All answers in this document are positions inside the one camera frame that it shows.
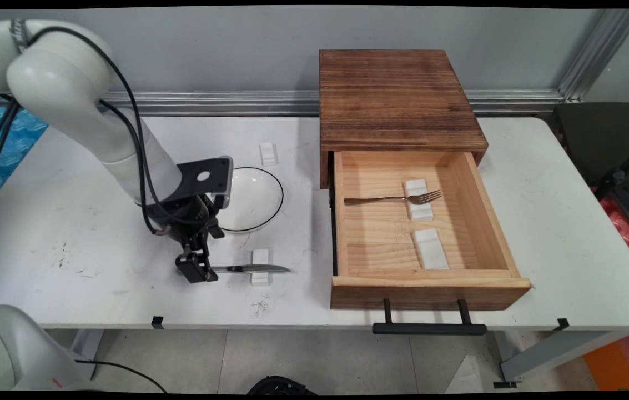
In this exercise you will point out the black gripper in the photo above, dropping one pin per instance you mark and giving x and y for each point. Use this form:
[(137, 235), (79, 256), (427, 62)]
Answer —
[(184, 214)]

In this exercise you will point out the silver table knife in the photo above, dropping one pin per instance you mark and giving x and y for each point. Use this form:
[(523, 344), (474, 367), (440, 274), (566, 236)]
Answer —
[(258, 269)]

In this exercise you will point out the silver fork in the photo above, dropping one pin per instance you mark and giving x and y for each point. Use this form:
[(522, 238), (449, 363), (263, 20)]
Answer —
[(392, 198)]

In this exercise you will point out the small black table clip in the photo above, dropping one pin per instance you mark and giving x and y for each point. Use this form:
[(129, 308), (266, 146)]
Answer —
[(156, 321), (562, 323)]

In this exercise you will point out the white bowl with black rim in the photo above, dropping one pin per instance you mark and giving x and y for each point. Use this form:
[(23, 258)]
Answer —
[(253, 200)]

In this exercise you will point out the small white cutlery rest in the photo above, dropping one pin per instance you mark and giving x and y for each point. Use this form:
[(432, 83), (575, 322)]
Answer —
[(267, 153)]

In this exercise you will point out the black round floor object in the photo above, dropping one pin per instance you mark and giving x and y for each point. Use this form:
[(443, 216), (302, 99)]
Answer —
[(281, 386)]

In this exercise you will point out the light wooden drawer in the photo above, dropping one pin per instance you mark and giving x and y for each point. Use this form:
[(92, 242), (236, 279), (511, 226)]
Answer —
[(381, 239)]

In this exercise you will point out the blue bubble wrap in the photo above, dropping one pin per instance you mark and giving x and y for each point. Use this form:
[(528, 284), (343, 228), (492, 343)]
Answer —
[(14, 144)]

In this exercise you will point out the dark wooden drawer cabinet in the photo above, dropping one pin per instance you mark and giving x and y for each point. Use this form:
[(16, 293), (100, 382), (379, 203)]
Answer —
[(397, 100)]

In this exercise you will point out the grey table leg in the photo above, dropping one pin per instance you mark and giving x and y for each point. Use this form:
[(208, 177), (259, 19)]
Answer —
[(553, 350)]

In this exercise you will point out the red bag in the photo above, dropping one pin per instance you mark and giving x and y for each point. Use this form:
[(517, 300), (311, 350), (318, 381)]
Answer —
[(622, 222)]

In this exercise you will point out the orange box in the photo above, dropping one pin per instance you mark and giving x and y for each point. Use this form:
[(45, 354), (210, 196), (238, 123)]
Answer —
[(622, 361)]

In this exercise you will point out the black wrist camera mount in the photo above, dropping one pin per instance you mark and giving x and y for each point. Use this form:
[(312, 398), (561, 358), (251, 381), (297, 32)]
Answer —
[(203, 176)]

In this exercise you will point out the horizontal aluminium frame rail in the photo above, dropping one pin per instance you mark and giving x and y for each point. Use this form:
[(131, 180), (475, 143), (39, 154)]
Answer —
[(236, 103)]

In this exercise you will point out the slanted aluminium frame post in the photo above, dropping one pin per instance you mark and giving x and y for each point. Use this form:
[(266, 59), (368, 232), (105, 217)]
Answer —
[(597, 53)]

